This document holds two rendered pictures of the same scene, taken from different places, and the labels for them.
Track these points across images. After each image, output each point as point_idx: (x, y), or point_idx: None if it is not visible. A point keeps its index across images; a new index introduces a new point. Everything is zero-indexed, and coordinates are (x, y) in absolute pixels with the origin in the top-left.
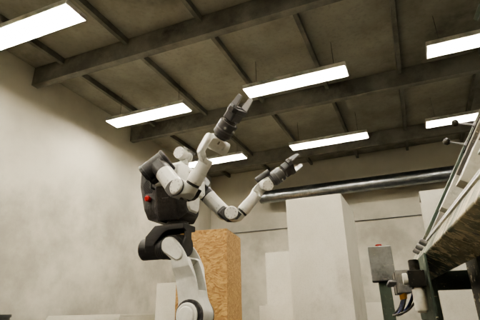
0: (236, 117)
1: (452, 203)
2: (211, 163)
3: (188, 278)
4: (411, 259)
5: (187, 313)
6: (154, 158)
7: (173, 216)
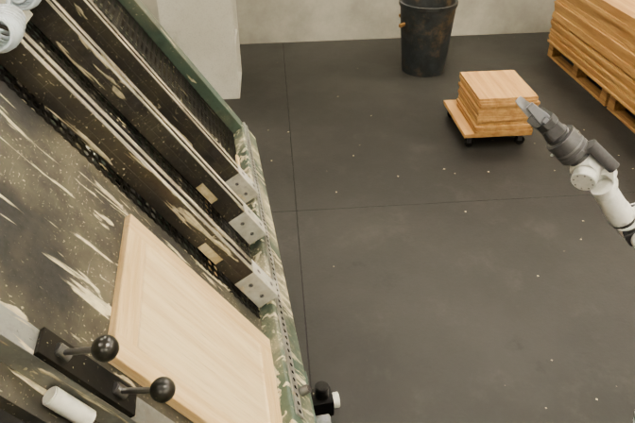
0: (539, 131)
1: (269, 259)
2: (592, 194)
3: None
4: (323, 381)
5: None
6: None
7: None
